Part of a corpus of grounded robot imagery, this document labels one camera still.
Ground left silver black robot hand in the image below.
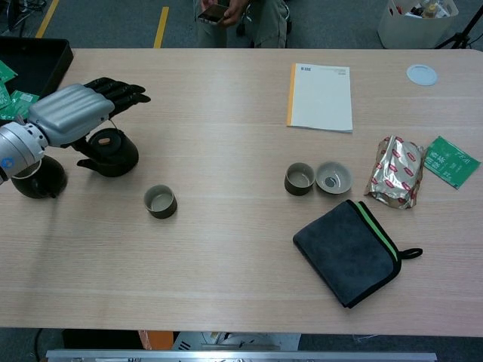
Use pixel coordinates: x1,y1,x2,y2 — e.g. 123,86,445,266
28,77,152,152

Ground black teapot with hoop handle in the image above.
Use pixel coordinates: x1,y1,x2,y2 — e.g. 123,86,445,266
77,116,140,177

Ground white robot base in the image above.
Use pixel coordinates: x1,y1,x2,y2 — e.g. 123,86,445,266
171,330,302,351

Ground olive teacup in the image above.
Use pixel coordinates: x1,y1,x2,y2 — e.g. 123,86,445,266
143,184,178,220

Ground empty dark teacup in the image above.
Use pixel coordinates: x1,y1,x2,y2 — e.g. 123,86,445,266
284,162,316,197

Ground green packet with white label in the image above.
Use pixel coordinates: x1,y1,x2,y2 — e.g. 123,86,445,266
10,89,40,118

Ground black rectangular tray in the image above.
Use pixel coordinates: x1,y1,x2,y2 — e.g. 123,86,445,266
0,36,75,124

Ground dark pitcher with grey inside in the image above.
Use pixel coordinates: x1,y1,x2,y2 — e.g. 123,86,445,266
10,154,69,200

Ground smartphone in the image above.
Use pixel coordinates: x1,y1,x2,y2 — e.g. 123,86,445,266
197,3,230,26

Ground seated person khaki trousers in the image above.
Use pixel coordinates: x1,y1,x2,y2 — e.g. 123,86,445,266
195,0,290,49

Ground orange base cover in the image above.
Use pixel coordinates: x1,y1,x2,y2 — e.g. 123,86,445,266
137,330,174,351

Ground white notebook with yellow spine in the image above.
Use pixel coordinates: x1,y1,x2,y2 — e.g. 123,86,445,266
286,63,354,133

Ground grey cloth with green stripe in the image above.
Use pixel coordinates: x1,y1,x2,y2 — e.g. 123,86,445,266
293,200,423,309

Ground silver foil pack red labels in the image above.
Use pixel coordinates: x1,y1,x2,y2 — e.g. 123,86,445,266
364,134,426,210

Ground white storage box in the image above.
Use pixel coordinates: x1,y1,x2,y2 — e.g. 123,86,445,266
377,0,460,49

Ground green tea packet white print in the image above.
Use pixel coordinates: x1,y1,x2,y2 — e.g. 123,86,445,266
423,135,481,190

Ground black tripod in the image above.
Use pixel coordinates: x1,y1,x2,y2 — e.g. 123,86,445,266
433,5,483,50

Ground black floor cable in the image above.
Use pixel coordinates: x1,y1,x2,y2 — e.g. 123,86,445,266
34,327,45,359

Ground aluminium profile rail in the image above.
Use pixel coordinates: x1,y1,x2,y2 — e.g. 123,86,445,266
45,349,438,362

